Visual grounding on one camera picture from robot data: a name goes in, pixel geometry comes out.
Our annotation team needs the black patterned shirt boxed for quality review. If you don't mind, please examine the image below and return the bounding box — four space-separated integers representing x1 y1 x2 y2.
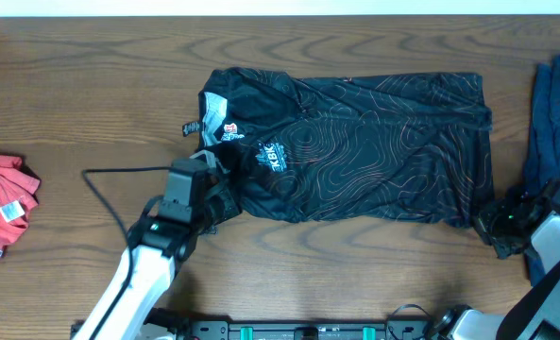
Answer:
182 67 494 228

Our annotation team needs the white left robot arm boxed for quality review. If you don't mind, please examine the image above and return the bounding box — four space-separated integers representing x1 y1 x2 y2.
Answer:
71 151 242 339

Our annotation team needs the navy blue garment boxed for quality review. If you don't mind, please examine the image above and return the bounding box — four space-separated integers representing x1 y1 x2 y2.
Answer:
522 53 560 287

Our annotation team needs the red crumpled shirt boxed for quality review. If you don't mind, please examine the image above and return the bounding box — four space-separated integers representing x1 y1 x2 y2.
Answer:
0 155 40 259

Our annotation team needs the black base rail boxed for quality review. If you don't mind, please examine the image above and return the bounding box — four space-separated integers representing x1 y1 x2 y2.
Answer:
136 309 455 340

